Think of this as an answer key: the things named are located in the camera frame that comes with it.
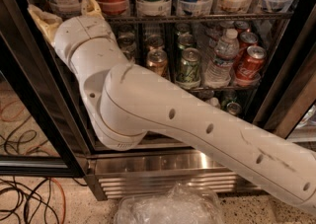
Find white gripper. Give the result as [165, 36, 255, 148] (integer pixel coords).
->
[27, 0, 115, 63]

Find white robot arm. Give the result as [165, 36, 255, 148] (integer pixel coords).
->
[28, 0, 316, 215]

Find glass fridge door left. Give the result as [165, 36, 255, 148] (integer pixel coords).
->
[0, 38, 83, 178]

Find clear water bottle middle shelf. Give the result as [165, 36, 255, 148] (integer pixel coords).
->
[204, 29, 239, 88]

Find clear water bottle shelf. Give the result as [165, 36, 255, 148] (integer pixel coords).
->
[204, 29, 239, 88]
[206, 98, 220, 108]

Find clear water bottle bottom shelf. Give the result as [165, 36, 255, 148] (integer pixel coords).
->
[206, 98, 220, 108]

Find green can bottom shelf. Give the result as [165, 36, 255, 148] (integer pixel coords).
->
[226, 102, 242, 116]

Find gold ginger ale can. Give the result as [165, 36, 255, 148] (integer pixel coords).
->
[146, 49, 168, 77]

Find green soda can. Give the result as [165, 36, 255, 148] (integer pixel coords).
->
[176, 47, 200, 90]

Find red Coca-Cola can behind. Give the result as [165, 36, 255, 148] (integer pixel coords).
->
[233, 32, 259, 69]

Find red coca-cola can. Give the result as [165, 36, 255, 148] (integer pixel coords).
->
[235, 45, 267, 86]
[233, 32, 259, 69]

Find red Coca-Cola can front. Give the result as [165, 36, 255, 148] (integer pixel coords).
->
[235, 45, 267, 86]

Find clear plastic bag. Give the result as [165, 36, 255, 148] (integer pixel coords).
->
[114, 184, 225, 224]

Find black and orange cables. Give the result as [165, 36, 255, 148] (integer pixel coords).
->
[0, 177, 88, 224]

